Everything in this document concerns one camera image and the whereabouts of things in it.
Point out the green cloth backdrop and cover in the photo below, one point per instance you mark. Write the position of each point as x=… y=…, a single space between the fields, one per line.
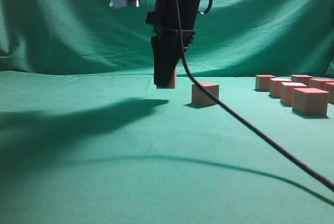
x=86 y=137

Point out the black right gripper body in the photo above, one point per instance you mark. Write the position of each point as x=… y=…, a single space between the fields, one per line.
x=170 y=20

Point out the edge pink cube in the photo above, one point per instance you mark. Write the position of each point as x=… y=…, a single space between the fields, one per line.
x=200 y=98

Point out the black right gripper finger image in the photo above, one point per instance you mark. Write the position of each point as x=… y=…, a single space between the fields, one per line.
x=166 y=55

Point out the column pink cube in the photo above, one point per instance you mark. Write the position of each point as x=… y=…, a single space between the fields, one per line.
x=329 y=87
x=275 y=86
x=305 y=79
x=310 y=101
x=262 y=82
x=286 y=94
x=319 y=83

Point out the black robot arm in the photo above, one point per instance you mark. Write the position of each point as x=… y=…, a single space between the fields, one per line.
x=173 y=24

